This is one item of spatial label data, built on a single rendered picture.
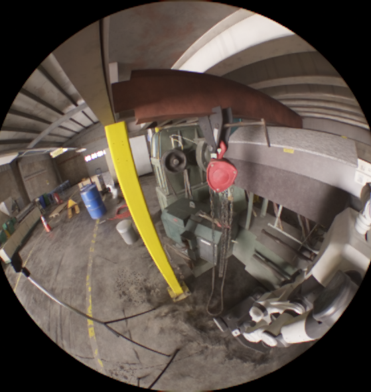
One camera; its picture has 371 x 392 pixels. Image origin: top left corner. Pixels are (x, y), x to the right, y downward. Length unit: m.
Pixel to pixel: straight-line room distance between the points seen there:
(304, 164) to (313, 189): 0.17
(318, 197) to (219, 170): 0.69
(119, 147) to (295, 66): 0.95
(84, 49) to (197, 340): 1.70
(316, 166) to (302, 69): 0.55
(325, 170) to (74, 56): 1.00
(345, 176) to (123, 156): 1.19
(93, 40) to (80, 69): 0.06
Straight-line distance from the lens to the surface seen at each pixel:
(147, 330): 1.69
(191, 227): 1.15
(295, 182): 0.96
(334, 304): 0.28
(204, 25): 0.66
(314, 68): 0.80
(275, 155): 1.00
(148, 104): 0.52
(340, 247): 0.38
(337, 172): 0.92
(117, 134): 0.62
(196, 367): 1.60
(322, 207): 0.97
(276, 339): 0.50
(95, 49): 0.19
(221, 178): 0.60
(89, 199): 3.86
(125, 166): 0.62
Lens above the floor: 1.55
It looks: 26 degrees down
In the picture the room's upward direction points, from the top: 10 degrees counter-clockwise
